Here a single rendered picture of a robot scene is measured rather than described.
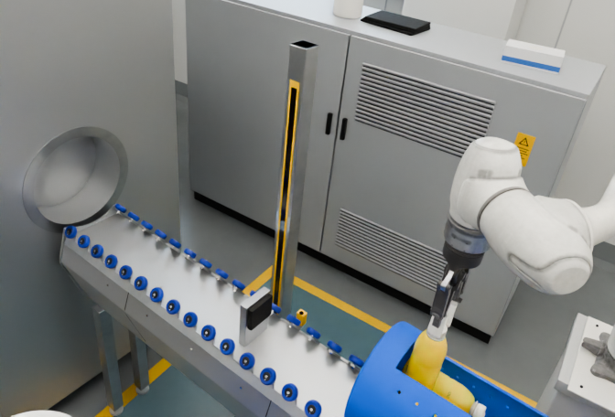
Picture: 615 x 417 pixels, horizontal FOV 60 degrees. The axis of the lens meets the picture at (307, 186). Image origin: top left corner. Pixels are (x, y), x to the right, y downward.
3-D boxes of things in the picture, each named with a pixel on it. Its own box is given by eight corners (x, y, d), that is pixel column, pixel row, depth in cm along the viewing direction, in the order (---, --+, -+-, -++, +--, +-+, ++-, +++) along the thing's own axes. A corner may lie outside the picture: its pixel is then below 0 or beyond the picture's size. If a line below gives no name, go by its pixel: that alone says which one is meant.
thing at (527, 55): (504, 55, 246) (509, 38, 242) (559, 67, 238) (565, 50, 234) (500, 61, 236) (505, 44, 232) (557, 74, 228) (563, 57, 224)
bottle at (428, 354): (396, 388, 123) (415, 332, 113) (409, 368, 128) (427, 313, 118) (425, 405, 120) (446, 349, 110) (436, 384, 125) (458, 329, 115)
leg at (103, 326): (117, 401, 239) (102, 298, 205) (125, 410, 236) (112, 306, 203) (106, 411, 235) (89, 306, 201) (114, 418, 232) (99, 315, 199)
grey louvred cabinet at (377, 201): (236, 172, 415) (242, -25, 338) (513, 295, 324) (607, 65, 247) (187, 201, 375) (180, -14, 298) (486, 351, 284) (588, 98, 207)
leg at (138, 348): (144, 382, 249) (133, 281, 215) (152, 389, 246) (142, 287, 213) (133, 390, 244) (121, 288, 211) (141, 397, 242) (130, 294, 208)
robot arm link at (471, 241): (440, 217, 97) (433, 242, 100) (488, 239, 93) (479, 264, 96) (460, 197, 103) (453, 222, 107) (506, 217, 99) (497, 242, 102)
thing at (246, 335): (261, 324, 162) (264, 286, 154) (271, 331, 161) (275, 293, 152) (238, 343, 155) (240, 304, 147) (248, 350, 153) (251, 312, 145)
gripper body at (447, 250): (457, 223, 106) (446, 260, 111) (438, 242, 100) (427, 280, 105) (493, 240, 102) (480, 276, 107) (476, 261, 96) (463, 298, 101)
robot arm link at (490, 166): (435, 202, 101) (469, 246, 90) (454, 128, 93) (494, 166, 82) (485, 198, 104) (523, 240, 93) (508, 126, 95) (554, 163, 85)
